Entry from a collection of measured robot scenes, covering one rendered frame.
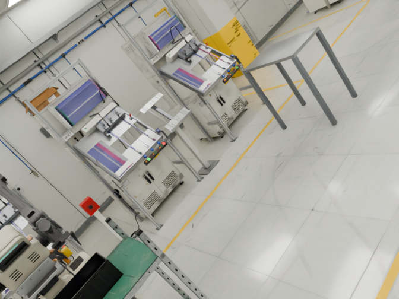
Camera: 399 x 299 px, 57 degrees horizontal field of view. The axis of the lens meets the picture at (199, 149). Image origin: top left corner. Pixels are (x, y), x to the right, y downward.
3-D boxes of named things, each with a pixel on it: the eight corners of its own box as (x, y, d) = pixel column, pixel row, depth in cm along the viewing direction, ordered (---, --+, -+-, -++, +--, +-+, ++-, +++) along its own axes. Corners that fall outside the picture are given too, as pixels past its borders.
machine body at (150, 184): (187, 180, 458) (156, 143, 437) (150, 222, 429) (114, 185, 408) (164, 178, 513) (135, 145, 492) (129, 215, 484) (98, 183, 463)
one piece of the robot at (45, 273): (40, 312, 210) (11, 289, 203) (75, 273, 221) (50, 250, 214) (44, 323, 197) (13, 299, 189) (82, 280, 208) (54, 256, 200)
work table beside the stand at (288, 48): (335, 125, 341) (292, 54, 314) (282, 129, 401) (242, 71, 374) (357, 95, 358) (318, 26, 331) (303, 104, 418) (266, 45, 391)
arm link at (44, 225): (41, 210, 186) (28, 223, 183) (37, 205, 176) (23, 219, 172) (59, 225, 186) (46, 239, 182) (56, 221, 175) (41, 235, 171)
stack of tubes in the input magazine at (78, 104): (106, 96, 421) (90, 78, 412) (73, 125, 400) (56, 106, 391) (103, 98, 432) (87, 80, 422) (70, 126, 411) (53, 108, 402)
